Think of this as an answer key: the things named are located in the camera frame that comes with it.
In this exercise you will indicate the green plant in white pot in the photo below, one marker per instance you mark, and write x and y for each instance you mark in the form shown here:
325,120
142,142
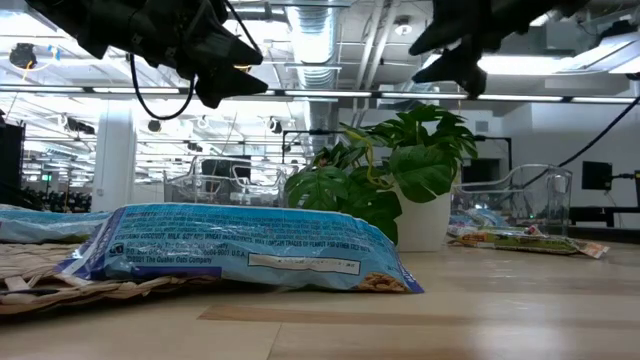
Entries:
425,170

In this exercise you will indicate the long blue granola bar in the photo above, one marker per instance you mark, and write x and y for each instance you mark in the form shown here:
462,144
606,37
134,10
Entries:
480,218
240,250

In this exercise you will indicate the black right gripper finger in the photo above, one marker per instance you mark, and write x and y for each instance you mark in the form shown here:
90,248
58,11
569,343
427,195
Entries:
462,70
450,34

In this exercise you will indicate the white pillar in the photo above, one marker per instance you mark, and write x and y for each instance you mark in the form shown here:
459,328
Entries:
114,165

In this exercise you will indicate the dark screen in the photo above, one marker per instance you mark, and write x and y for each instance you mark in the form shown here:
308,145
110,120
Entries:
482,171

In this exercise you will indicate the black monitor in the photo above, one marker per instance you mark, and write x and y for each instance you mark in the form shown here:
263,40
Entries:
597,175

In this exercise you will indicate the black cabinet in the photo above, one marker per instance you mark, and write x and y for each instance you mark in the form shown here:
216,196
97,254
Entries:
11,160

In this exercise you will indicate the black ceiling spotlight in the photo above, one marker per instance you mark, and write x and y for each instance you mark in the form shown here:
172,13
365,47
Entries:
154,126
275,125

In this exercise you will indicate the clear plastic bin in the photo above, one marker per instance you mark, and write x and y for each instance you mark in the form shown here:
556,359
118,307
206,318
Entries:
185,192
540,200

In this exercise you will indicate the green and orange granola bar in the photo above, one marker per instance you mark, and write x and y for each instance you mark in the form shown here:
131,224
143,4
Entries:
530,243

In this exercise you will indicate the silver ceiling duct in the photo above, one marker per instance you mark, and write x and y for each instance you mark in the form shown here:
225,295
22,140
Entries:
315,40

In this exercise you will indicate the pale blue granola bar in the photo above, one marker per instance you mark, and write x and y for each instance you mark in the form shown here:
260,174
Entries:
45,227

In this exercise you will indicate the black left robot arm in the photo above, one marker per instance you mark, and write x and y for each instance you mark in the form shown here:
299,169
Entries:
70,20

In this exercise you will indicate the red and green granola bar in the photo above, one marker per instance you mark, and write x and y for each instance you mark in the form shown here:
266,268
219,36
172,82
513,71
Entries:
500,229

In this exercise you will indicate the black low table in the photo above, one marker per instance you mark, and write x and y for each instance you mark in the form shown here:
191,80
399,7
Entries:
590,211

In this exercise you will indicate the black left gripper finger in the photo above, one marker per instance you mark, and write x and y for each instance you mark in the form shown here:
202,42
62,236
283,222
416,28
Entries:
237,52
225,87

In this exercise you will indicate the round woven placemat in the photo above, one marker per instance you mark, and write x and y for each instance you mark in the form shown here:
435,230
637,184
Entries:
30,280

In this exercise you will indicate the long white light strip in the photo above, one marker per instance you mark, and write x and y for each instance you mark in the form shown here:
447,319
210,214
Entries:
325,93

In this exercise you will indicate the black ceiling dome device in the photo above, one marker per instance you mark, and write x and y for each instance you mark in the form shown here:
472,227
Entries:
22,55

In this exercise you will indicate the white smoke detector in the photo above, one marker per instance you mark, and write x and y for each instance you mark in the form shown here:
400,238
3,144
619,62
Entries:
402,27

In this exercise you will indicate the bright ceiling light panel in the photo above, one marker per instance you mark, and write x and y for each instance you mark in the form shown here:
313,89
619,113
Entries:
525,65

